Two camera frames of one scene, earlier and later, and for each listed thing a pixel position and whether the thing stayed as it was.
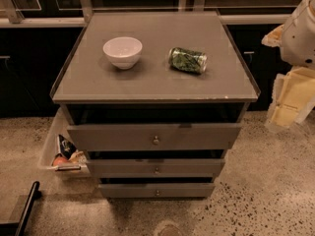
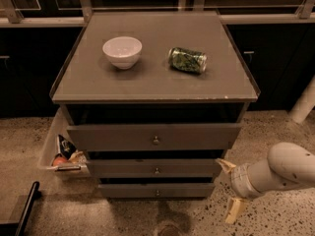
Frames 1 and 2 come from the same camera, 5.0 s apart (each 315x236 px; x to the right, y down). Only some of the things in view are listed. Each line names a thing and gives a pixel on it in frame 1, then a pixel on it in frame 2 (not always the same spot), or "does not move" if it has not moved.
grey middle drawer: (157, 168) does not move
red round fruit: (59, 160) does not move
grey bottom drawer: (159, 190) does not move
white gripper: (299, 40) → (238, 180)
